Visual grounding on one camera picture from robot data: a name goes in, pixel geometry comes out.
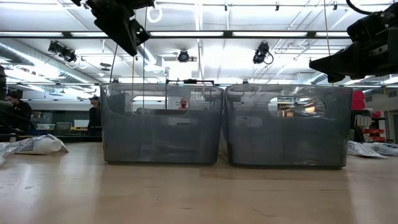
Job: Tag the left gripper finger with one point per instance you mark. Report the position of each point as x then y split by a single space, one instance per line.
119 28
142 34

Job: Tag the white blue toothpaste tube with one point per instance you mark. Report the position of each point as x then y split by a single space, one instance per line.
363 151
43 146

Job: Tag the white LED light bar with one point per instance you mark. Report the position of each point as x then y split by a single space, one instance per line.
186 34
270 34
31 34
331 34
87 34

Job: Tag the red storage bin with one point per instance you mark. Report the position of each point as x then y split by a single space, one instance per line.
374 132
376 114
358 101

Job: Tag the metal shelf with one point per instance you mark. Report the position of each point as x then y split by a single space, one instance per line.
363 120

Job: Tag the black bar fixture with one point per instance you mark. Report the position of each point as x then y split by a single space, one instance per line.
189 81

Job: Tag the grey translucent bin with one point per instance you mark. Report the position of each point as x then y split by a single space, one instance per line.
289 143
161 140

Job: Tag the person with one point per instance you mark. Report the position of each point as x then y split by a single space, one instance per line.
94 118
183 104
20 112

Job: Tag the grey monitor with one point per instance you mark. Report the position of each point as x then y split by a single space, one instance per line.
62 129

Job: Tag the white box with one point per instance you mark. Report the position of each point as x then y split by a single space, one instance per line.
46 126

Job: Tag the white ceiling duct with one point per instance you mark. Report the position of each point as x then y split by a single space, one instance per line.
149 57

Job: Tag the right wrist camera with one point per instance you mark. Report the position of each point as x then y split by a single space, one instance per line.
370 29

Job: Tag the black overhead camera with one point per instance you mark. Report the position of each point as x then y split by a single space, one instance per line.
183 56

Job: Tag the black ceiling camera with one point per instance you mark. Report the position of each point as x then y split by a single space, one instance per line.
261 54
62 53

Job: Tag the black aluminium rig frame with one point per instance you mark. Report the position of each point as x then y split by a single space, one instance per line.
227 34

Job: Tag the silver ventilation duct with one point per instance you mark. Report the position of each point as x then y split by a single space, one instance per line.
31 60

